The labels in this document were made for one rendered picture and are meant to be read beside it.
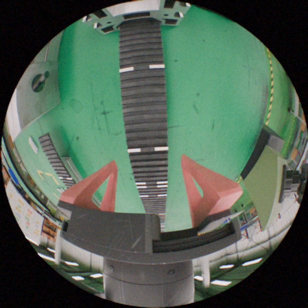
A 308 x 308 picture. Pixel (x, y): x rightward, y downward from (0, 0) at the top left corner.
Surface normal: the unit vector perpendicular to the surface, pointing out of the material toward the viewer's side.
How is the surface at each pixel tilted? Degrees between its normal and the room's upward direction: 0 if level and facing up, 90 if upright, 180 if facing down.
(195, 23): 0
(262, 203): 90
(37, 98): 90
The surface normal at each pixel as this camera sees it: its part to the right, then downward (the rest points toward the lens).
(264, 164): -0.99, -0.10
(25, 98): 1.00, -0.07
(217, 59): 0.03, 0.60
